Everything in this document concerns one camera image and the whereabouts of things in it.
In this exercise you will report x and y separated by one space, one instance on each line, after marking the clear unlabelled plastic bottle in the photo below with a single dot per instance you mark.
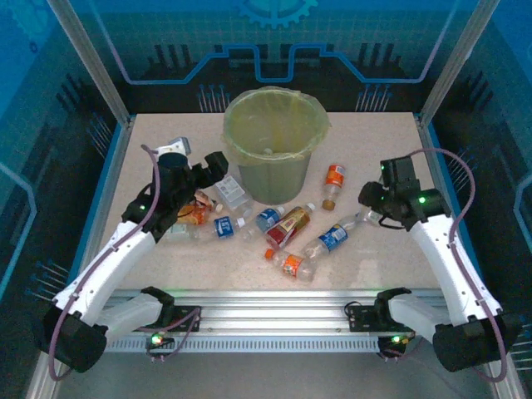
183 233

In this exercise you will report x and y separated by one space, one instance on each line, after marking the blue label bottle white cap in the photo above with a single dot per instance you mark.
268 219
225 228

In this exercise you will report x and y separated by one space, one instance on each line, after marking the base connector with green light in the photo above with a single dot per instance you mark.
157 341
395 341

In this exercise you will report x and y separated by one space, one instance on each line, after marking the red yellow label bottle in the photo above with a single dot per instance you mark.
287 228

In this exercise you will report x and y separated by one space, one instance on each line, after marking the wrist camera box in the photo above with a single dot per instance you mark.
176 146
403 170

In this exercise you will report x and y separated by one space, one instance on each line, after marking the aluminium mounting rail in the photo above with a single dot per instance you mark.
270 311

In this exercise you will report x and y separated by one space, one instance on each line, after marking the aluminium frame post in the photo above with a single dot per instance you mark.
89 62
457 62

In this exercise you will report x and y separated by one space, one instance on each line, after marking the aluminium table side rail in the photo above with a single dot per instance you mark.
436 166
116 166

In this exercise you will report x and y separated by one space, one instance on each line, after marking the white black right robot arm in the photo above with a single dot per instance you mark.
449 257

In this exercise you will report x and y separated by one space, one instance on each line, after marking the clear square bottle white label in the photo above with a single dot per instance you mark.
230 191

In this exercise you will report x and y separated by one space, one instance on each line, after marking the lined mesh trash bin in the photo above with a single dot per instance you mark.
249 124

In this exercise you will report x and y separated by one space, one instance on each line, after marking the orange label bottle gold cap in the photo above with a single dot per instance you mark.
334 176

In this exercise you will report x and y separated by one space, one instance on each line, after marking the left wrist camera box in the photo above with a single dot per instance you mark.
176 146

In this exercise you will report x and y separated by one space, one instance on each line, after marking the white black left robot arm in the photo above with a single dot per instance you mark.
112 257

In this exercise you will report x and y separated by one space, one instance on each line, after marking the grey mesh waste bin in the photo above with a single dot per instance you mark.
274 183

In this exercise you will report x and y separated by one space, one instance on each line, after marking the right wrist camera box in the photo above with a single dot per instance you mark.
403 170

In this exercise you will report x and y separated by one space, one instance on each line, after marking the copper label plastic bottle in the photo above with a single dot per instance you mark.
195 214

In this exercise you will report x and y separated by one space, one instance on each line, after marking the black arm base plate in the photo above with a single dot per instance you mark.
187 318
361 320

